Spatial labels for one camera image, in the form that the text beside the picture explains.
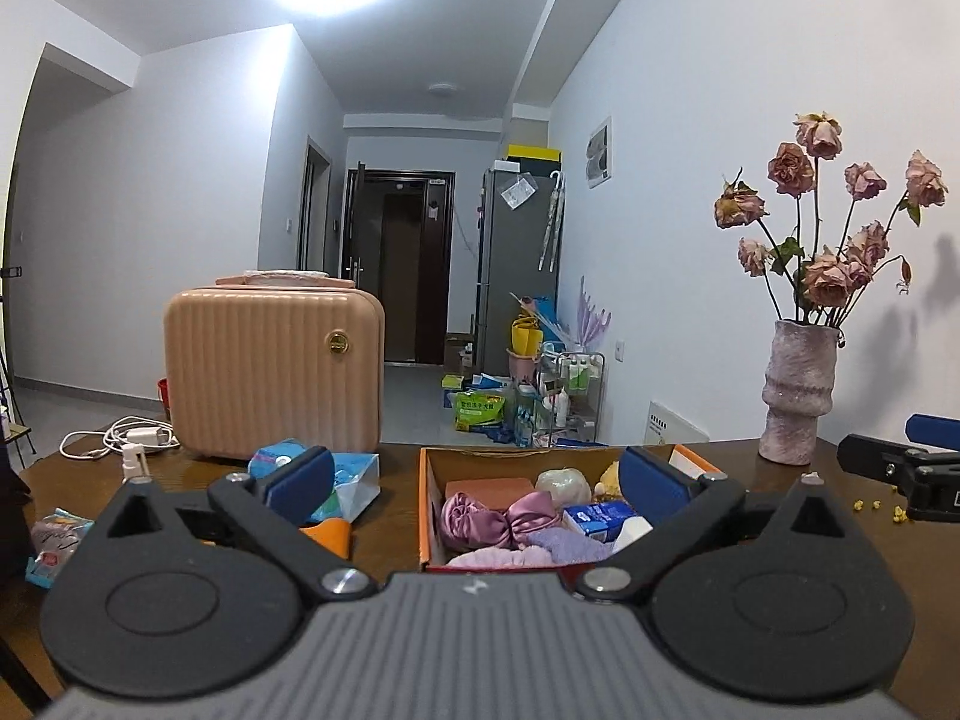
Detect yellow flower crumbs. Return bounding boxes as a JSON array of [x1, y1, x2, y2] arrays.
[[851, 484, 908, 524]]

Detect blue wipes pack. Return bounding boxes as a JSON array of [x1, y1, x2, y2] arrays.
[[247, 439, 382, 526]]

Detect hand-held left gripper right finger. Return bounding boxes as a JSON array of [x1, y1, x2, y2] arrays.
[[574, 446, 875, 605]]

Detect purple folding rack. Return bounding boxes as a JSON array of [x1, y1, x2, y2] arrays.
[[570, 275, 612, 350]]

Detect white charger with cable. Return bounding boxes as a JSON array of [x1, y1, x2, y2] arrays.
[[58, 414, 181, 461]]

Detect clear plastic packet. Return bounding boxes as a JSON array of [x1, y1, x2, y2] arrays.
[[26, 508, 98, 590]]

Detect orange shoehorn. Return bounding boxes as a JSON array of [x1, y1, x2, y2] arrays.
[[300, 517, 353, 560]]

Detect trolley with bottles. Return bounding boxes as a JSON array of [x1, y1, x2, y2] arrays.
[[536, 341, 605, 447]]

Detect yellow box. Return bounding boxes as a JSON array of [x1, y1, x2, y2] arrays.
[[506, 144, 562, 173]]

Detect pale purple fluffy plush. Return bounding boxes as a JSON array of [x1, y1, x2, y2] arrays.
[[446, 546, 556, 569]]

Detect dark entrance door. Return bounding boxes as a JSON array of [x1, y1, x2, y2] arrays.
[[343, 167, 456, 367]]

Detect red cardboard box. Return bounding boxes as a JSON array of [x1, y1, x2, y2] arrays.
[[416, 444, 725, 575]]

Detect lavender drawstring pouch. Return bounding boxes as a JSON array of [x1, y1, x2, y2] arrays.
[[525, 527, 616, 563]]

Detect interior door frame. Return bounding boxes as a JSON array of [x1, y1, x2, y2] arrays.
[[300, 135, 333, 275]]

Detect green bag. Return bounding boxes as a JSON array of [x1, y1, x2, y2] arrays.
[[454, 390, 502, 432]]

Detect purple satin pouch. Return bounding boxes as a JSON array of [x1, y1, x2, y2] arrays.
[[439, 491, 560, 552]]

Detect pink textured vase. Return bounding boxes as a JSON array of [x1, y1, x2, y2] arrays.
[[759, 319, 841, 466]]

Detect black tripod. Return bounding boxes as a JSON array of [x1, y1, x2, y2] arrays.
[[0, 264, 23, 428]]

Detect brown cardboard box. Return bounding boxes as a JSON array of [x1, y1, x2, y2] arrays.
[[442, 332, 475, 376]]

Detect grey fridge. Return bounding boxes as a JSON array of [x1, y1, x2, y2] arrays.
[[476, 167, 567, 376]]

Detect beige ribbed suitcase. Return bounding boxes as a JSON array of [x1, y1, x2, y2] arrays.
[[163, 270, 387, 464]]

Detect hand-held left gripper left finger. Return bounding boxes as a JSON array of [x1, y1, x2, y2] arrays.
[[86, 446, 378, 605]]

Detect wall picture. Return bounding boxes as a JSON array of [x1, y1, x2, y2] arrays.
[[586, 116, 614, 190]]

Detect bunch of dried roses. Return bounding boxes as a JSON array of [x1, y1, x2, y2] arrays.
[[712, 111, 950, 329]]

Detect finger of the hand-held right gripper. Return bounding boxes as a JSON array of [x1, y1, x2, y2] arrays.
[[838, 433, 923, 496], [905, 414, 960, 452]]

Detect hanging umbrellas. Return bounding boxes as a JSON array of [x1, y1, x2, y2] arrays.
[[538, 171, 565, 272]]

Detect blue tissue pack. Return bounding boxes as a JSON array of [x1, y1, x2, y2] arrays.
[[562, 499, 638, 545]]

